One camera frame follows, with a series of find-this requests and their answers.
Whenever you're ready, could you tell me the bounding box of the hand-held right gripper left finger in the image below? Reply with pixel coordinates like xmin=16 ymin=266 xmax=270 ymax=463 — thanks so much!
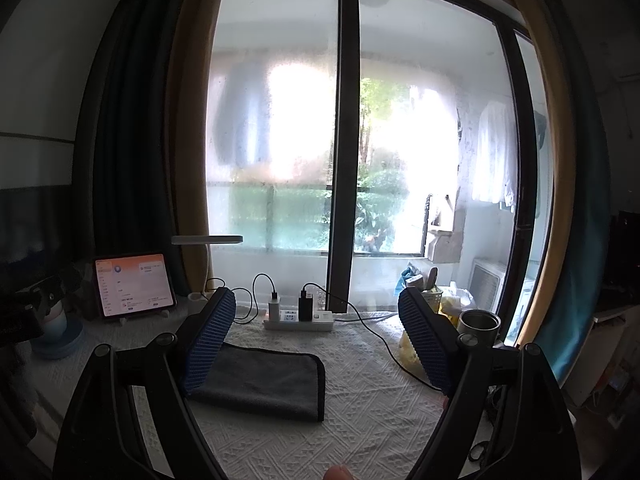
xmin=52 ymin=287 xmax=237 ymax=480

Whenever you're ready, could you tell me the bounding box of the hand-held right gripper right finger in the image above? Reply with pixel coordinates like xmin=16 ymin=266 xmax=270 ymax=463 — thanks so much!
xmin=397 ymin=286 xmax=583 ymax=480

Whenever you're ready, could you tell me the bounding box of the dark grey towel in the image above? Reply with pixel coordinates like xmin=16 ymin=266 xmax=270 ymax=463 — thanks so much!
xmin=191 ymin=342 xmax=326 ymax=423

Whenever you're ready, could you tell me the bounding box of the yellow plastic bag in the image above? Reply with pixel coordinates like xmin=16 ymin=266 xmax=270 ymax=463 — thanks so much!
xmin=399 ymin=331 xmax=426 ymax=377

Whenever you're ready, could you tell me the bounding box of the white and blue jar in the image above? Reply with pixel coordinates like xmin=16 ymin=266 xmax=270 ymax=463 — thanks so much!
xmin=31 ymin=302 xmax=84 ymax=360

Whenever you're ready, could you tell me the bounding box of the metal cup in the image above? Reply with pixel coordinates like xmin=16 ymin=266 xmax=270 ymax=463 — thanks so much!
xmin=458 ymin=309 xmax=501 ymax=347

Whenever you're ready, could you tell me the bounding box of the white air conditioner unit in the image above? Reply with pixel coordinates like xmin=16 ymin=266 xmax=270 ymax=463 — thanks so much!
xmin=469 ymin=257 xmax=507 ymax=313

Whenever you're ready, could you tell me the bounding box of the white power strip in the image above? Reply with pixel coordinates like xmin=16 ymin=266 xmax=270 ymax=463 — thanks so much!
xmin=263 ymin=309 xmax=335 ymax=332

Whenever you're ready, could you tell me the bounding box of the white tablet stand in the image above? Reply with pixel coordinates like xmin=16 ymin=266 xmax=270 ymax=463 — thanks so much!
xmin=116 ymin=309 xmax=172 ymax=327

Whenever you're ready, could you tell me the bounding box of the tablet with lit screen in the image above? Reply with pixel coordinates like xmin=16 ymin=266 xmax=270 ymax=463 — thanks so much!
xmin=93 ymin=252 xmax=177 ymax=321

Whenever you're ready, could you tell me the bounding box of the white desk lamp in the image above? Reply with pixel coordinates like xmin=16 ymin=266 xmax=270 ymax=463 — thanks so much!
xmin=171 ymin=234 xmax=244 ymax=303

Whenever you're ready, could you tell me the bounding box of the white textured tablecloth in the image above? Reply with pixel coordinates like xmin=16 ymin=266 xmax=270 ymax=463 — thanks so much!
xmin=30 ymin=305 xmax=481 ymax=480

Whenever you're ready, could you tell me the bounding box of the white side cabinet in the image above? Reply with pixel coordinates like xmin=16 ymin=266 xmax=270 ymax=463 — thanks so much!
xmin=562 ymin=305 xmax=640 ymax=408

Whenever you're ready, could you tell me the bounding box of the dark green curtain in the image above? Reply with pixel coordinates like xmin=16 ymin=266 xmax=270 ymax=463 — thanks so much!
xmin=75 ymin=0 xmax=203 ymax=306

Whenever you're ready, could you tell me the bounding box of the yellow curtain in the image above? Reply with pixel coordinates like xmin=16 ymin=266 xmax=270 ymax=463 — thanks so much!
xmin=164 ymin=0 xmax=232 ymax=297
xmin=495 ymin=0 xmax=581 ymax=356

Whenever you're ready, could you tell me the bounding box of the blue curtain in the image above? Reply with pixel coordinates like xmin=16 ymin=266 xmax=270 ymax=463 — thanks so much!
xmin=530 ymin=0 xmax=613 ymax=386

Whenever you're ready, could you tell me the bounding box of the white hanging shirt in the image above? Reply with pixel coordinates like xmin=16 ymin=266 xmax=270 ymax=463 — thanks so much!
xmin=471 ymin=99 xmax=519 ymax=207

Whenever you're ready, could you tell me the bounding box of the pale blue hanging garment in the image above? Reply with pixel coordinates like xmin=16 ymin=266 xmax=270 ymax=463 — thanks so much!
xmin=214 ymin=62 xmax=273 ymax=167

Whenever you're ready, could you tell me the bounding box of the black charging cable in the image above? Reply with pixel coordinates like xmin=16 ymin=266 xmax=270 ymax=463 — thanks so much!
xmin=252 ymin=273 xmax=277 ymax=319
xmin=300 ymin=283 xmax=426 ymax=378

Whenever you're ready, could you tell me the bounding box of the dark sliding window frame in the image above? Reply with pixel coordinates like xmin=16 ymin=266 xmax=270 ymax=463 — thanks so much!
xmin=200 ymin=0 xmax=556 ymax=346

